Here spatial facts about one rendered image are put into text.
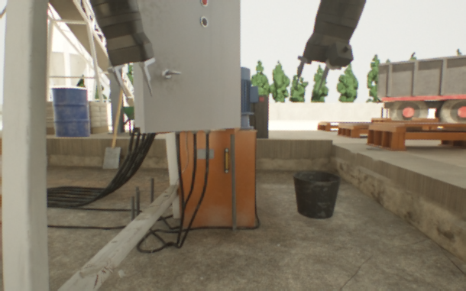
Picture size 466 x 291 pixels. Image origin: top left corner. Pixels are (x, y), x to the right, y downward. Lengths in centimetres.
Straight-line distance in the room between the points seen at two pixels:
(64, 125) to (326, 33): 486
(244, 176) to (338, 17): 115
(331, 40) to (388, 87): 844
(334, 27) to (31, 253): 74
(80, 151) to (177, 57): 344
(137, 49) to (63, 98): 464
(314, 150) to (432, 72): 621
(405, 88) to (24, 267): 890
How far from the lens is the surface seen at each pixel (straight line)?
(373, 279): 130
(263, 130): 339
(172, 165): 164
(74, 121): 505
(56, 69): 1428
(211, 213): 155
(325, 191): 170
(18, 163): 66
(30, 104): 66
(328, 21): 47
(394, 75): 900
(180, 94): 68
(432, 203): 179
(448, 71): 902
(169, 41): 69
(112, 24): 47
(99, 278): 88
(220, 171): 146
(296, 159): 326
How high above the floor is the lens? 69
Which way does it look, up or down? 7 degrees down
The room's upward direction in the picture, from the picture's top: straight up
